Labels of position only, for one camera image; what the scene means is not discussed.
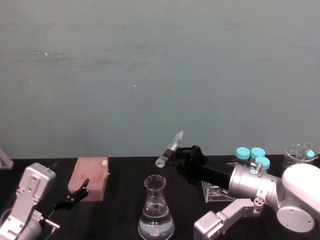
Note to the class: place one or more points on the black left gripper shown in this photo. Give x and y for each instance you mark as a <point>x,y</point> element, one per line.
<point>63,203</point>

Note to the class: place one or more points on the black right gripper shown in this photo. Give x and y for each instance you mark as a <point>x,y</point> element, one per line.
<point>202,170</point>

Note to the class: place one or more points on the clear plastic test tube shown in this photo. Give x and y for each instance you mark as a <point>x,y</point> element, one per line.
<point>172,146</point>

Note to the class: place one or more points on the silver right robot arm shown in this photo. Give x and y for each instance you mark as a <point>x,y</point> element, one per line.
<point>270,190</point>

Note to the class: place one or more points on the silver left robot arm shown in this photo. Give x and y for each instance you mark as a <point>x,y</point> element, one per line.
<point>27,190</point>

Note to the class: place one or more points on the pink tube box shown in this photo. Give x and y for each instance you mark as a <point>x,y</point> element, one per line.
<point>90,175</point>

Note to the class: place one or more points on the black table cloth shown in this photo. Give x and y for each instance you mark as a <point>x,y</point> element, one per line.
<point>125,190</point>

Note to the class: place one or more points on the clear acrylic tube rack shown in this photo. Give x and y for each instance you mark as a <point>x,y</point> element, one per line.
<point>215,193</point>

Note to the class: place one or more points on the glass conical flask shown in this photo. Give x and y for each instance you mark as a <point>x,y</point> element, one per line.
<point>156,215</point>

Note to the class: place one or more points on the teal capped tube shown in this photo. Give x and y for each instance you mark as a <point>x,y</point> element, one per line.
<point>309,154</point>
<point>243,153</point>
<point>258,152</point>
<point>263,162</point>

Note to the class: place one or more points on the grey metal stand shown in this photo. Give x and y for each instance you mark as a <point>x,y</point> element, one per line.
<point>5,161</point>

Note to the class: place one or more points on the glass beaker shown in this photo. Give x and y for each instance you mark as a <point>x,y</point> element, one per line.
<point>292,157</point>

